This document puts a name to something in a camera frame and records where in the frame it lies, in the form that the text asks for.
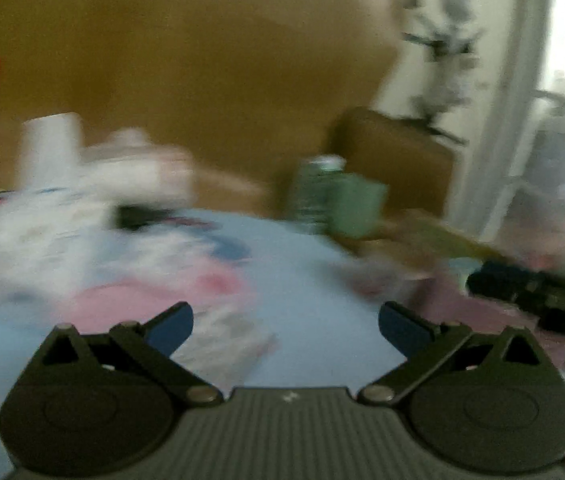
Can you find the green drink carton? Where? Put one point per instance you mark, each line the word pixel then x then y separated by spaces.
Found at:
pixel 312 195

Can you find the brown chair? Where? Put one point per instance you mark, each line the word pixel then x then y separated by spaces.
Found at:
pixel 397 155

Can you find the white paper roll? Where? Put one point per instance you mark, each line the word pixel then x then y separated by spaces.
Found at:
pixel 52 152

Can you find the white plug adapter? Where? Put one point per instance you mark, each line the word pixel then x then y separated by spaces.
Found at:
pixel 455 10

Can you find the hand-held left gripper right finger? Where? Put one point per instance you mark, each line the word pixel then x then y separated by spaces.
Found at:
pixel 400 330

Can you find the printed blue tablecloth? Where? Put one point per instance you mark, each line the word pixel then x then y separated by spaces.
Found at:
pixel 302 270

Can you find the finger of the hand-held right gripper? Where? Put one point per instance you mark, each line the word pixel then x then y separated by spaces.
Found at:
pixel 497 280

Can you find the pale green mug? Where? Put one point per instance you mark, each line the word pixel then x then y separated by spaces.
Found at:
pixel 357 205

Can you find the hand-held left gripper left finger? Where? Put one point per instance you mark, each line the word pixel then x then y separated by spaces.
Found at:
pixel 172 330

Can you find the white window frame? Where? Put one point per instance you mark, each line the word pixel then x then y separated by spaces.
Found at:
pixel 512 85

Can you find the brown cardboard panel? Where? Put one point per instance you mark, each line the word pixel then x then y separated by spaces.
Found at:
pixel 187 60

